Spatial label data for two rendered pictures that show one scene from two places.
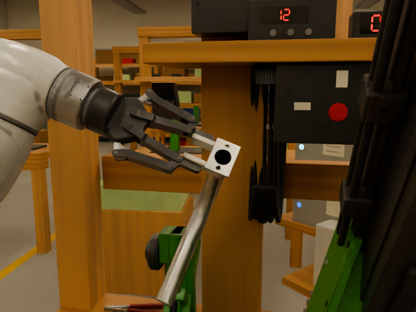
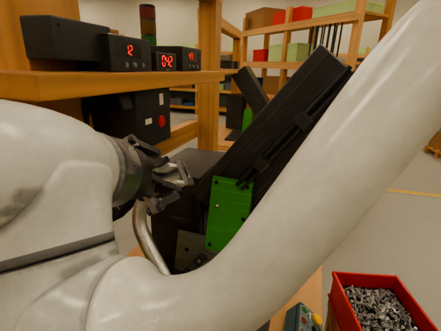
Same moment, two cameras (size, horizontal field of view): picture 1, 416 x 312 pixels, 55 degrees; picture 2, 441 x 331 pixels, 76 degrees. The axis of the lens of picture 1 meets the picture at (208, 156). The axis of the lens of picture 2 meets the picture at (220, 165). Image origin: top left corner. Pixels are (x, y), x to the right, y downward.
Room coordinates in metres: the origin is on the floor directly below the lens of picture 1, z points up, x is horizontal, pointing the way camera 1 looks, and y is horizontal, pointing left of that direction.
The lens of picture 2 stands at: (0.48, 0.51, 1.56)
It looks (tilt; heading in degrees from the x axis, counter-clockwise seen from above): 19 degrees down; 276
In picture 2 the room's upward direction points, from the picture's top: 2 degrees clockwise
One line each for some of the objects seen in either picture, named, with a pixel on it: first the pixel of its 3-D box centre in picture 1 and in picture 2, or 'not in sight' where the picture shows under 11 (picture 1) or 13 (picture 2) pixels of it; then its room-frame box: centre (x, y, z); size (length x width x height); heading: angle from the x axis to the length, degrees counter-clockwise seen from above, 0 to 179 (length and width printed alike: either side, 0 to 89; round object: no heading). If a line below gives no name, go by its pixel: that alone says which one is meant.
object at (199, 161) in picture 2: not in sight; (192, 203); (0.68, -0.42, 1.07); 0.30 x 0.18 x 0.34; 79
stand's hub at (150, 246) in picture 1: (155, 251); not in sight; (0.77, 0.11, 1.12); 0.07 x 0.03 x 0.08; 169
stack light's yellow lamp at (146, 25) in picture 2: not in sight; (147, 28); (0.84, -0.46, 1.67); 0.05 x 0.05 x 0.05
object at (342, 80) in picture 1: (319, 102); (136, 115); (0.79, -0.22, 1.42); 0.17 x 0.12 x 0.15; 79
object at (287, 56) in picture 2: not in sight; (289, 96); (-0.03, -3.71, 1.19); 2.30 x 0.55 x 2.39; 123
